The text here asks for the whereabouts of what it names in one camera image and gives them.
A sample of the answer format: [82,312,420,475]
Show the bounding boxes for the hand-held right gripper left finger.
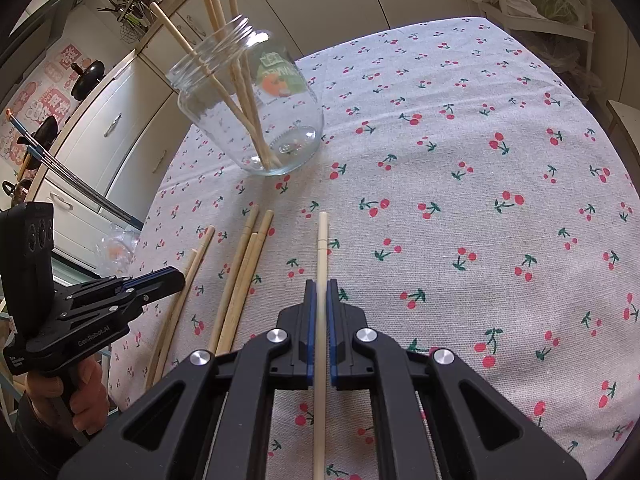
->
[56,279,318,480]

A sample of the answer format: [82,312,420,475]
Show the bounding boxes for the black wok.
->
[69,59,107,100]
[27,115,59,149]

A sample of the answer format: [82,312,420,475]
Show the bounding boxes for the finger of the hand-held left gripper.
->
[59,283,186,324]
[52,267,186,307]

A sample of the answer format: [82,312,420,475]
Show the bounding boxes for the floral plastic bag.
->
[97,222,144,272]

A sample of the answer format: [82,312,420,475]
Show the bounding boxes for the white base cabinet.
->
[140,0,482,77]

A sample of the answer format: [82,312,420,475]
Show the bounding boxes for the grey range hood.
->
[0,0,93,68]

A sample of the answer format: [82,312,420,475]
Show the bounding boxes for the cherry print tablecloth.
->
[107,15,640,480]

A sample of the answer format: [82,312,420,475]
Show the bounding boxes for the blue handled mop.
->
[5,108,144,227]

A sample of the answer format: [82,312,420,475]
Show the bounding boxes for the utensil rack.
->
[97,0,157,47]

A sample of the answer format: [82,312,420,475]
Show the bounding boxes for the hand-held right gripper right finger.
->
[327,279,586,480]

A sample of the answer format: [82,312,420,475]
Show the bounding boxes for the bundle of wooden chopsticks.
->
[145,203,276,391]

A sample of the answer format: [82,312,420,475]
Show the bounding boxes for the white rolling cart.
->
[469,0,599,49]

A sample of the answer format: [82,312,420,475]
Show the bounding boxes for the pink wall stickers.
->
[0,42,84,181]

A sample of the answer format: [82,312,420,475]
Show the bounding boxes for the person's left forearm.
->
[12,395,121,480]

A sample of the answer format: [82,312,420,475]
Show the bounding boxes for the person's left hand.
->
[24,358,111,442]

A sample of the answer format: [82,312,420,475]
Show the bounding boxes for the clear glass jar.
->
[166,15,325,177]

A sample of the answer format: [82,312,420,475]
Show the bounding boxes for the white stool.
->
[604,98,640,159]

